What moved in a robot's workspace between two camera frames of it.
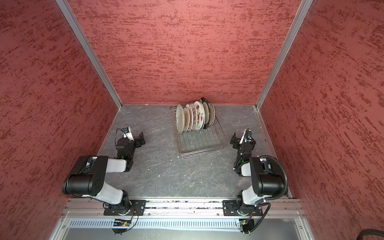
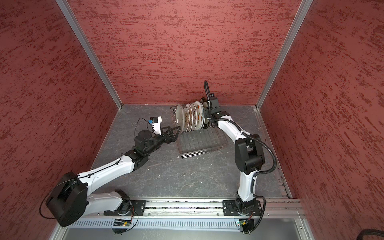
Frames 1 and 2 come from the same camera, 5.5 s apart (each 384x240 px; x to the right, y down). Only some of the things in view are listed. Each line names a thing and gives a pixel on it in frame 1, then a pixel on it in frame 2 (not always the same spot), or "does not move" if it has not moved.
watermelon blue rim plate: x=201 y=115 does not move
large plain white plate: x=180 y=119 does not move
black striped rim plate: x=207 y=112 does not move
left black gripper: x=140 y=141 → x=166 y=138
